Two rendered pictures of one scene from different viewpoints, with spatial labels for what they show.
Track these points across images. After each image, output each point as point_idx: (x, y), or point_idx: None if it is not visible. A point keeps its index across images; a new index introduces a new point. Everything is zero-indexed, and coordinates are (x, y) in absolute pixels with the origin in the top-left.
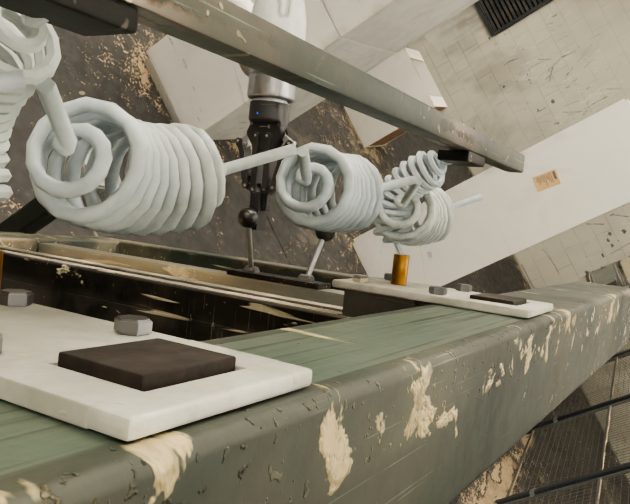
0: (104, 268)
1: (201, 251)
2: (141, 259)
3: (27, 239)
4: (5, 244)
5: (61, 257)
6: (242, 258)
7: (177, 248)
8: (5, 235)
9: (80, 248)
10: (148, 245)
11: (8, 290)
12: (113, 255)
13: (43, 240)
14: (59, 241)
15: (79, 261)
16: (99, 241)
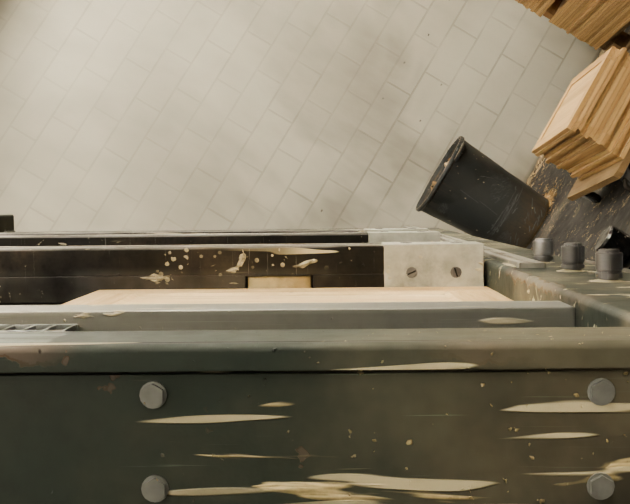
0: None
1: (274, 341)
2: (203, 304)
3: (553, 289)
4: (538, 296)
5: (62, 247)
6: (32, 338)
7: (385, 336)
8: (599, 283)
9: (436, 304)
10: (490, 328)
11: None
12: (285, 303)
13: (564, 295)
14: (578, 302)
15: (29, 247)
16: (627, 318)
